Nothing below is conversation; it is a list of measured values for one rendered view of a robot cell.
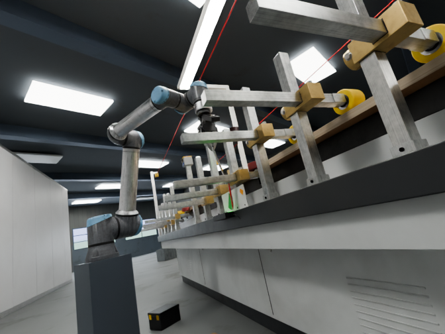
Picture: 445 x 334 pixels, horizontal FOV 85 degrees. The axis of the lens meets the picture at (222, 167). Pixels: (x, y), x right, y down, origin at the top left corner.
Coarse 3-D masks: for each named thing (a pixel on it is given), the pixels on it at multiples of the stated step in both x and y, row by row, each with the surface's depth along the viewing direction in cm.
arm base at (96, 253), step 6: (90, 246) 148; (96, 246) 147; (102, 246) 148; (108, 246) 150; (114, 246) 154; (90, 252) 146; (96, 252) 146; (102, 252) 145; (108, 252) 147; (114, 252) 150; (90, 258) 144; (96, 258) 143; (102, 258) 144
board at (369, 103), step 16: (432, 64) 54; (400, 80) 61; (416, 80) 57; (432, 80) 59; (352, 112) 73; (368, 112) 71; (320, 128) 85; (336, 128) 80; (272, 160) 113; (192, 208) 243
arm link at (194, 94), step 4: (192, 84) 126; (196, 84) 125; (200, 84) 125; (204, 84) 126; (192, 88) 126; (196, 88) 124; (200, 88) 124; (204, 88) 125; (188, 92) 128; (192, 92) 126; (196, 92) 124; (200, 92) 124; (188, 96) 128; (192, 96) 126; (196, 96) 124; (200, 96) 123; (192, 100) 128; (196, 100) 124; (200, 100) 123
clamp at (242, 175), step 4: (236, 172) 110; (240, 172) 108; (244, 172) 109; (248, 172) 110; (236, 176) 110; (240, 176) 108; (244, 176) 109; (248, 176) 109; (236, 180) 111; (240, 180) 108; (244, 180) 111; (232, 184) 115
